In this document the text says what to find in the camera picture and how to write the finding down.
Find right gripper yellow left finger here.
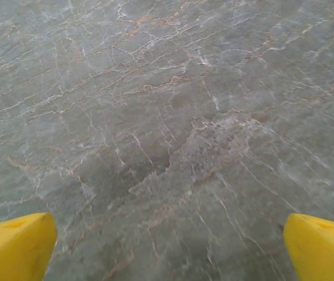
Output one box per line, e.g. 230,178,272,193
0,213,58,281

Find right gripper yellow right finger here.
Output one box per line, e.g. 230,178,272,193
283,213,334,281

